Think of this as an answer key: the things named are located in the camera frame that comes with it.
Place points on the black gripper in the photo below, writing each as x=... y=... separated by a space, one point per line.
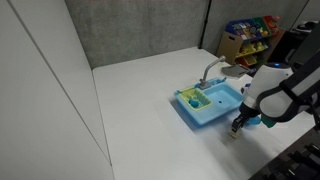
x=246 y=114

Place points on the beige toy bottle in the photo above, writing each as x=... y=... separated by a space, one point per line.
x=233 y=134

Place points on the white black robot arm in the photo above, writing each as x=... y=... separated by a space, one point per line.
x=270 y=80

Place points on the blue toy sink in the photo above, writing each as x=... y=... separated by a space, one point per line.
x=223 y=97

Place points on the dark toy block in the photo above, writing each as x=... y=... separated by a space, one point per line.
x=247 y=87

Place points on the yellow-green toy plate rack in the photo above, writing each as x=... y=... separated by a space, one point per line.
x=200 y=95

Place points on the small blue toy cup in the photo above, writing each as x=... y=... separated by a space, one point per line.
x=194 y=103

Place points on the grey metal mounting plate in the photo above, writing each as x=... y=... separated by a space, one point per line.
x=235 y=70

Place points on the grey toy faucet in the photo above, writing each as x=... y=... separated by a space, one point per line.
x=208 y=71

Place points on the wooden toy storage shelf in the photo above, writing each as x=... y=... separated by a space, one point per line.
x=230 y=45

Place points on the black stand equipment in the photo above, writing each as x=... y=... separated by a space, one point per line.
x=300 y=160

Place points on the black pole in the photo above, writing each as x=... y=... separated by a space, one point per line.
x=204 y=26

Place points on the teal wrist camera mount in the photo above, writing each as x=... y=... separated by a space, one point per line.
x=268 y=121

